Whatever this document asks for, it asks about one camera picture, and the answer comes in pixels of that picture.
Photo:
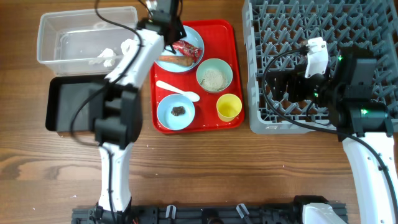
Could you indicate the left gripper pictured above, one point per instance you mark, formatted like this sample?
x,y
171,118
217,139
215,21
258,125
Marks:
x,y
179,23

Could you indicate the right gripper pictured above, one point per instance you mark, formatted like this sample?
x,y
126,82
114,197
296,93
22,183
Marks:
x,y
295,78

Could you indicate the red snack wrapper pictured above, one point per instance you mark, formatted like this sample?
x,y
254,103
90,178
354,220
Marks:
x,y
187,49

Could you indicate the orange carrot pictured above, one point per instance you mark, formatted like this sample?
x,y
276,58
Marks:
x,y
178,60

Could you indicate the light green bowl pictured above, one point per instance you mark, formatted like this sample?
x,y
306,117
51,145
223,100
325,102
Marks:
x,y
218,64

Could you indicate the white rice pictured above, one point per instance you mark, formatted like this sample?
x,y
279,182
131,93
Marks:
x,y
213,80

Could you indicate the white tissue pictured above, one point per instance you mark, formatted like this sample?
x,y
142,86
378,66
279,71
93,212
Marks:
x,y
127,45
106,57

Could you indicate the dark food scrap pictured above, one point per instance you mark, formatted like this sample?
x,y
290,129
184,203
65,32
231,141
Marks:
x,y
178,111

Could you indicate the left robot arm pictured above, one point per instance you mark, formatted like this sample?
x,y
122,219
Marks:
x,y
114,204

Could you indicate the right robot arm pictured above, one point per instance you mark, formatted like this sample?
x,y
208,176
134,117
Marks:
x,y
362,125

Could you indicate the grey dishwasher rack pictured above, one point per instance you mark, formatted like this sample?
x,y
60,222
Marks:
x,y
272,29

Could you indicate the large light blue plate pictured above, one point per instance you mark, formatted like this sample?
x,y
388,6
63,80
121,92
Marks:
x,y
194,38

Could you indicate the white plastic spoon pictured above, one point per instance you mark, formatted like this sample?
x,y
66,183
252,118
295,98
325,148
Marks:
x,y
189,94

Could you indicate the yellow plastic cup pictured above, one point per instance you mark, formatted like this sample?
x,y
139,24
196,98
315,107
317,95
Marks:
x,y
228,107

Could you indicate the red serving tray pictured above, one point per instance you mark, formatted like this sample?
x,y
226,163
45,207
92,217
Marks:
x,y
219,41

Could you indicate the small light blue plate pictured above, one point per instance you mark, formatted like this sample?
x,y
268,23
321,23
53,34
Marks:
x,y
171,122

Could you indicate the clear plastic bin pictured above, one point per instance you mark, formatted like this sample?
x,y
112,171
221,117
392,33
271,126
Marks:
x,y
68,40

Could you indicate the black plastic tray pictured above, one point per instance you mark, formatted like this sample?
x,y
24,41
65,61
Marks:
x,y
68,102

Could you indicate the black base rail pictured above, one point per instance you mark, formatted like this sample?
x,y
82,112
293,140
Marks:
x,y
229,215

